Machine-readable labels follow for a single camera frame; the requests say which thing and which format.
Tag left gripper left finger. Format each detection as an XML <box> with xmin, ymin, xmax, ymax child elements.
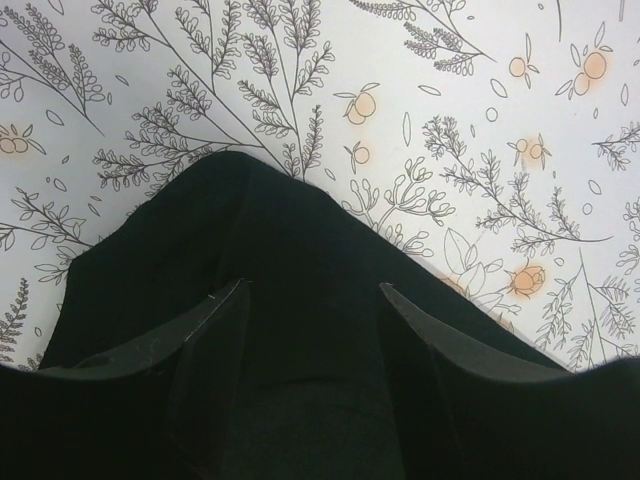
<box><xmin>1</xmin><ymin>280</ymin><xmax>250</xmax><ymax>479</ymax></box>

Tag floral table mat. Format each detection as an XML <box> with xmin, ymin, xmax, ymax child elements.
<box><xmin>1</xmin><ymin>1</ymin><xmax>639</xmax><ymax>372</ymax></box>

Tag black t shirt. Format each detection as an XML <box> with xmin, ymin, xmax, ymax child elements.
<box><xmin>43</xmin><ymin>152</ymin><xmax>548</xmax><ymax>479</ymax></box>

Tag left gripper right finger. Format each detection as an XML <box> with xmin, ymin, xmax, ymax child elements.
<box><xmin>378</xmin><ymin>283</ymin><xmax>639</xmax><ymax>479</ymax></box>

